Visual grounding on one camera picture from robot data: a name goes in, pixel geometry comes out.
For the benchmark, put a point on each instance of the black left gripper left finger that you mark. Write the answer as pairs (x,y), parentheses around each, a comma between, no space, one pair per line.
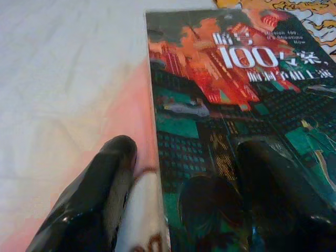
(89,204)

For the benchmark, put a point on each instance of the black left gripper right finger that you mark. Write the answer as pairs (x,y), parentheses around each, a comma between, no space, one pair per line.
(283,210)

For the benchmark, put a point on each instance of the dark red green cover book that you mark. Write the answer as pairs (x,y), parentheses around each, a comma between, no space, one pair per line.
(210,105)

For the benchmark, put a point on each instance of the white item with brown print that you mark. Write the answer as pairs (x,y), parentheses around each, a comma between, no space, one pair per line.
(144,210)

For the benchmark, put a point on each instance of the white quilted mattress pad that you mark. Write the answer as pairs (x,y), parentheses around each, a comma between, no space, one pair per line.
(65,78)

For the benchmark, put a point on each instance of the yellow cartoon print comforter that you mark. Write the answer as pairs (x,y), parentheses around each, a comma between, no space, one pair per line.
(315,21)

